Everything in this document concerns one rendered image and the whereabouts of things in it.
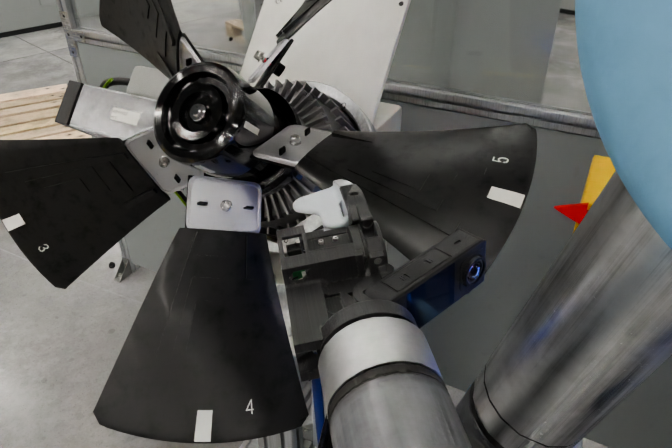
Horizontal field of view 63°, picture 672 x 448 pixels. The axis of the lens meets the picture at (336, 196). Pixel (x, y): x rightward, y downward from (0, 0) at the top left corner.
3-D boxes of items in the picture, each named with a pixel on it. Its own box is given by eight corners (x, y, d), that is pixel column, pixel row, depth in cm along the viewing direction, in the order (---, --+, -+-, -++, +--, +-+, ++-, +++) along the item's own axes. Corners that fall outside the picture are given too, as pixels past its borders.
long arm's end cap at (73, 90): (129, 106, 102) (81, 82, 91) (116, 144, 101) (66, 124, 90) (117, 103, 103) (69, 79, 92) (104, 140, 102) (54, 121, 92)
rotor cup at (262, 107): (191, 182, 74) (124, 158, 63) (225, 83, 76) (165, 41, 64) (282, 209, 69) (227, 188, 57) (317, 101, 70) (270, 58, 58)
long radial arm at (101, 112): (260, 137, 90) (222, 113, 80) (246, 180, 90) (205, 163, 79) (129, 106, 102) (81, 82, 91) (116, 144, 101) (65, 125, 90)
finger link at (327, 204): (285, 167, 53) (296, 224, 45) (345, 156, 53) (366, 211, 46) (290, 193, 54) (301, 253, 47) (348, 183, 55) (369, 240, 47)
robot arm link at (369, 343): (446, 349, 32) (446, 434, 36) (422, 296, 36) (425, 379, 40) (319, 376, 31) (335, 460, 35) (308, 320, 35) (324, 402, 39)
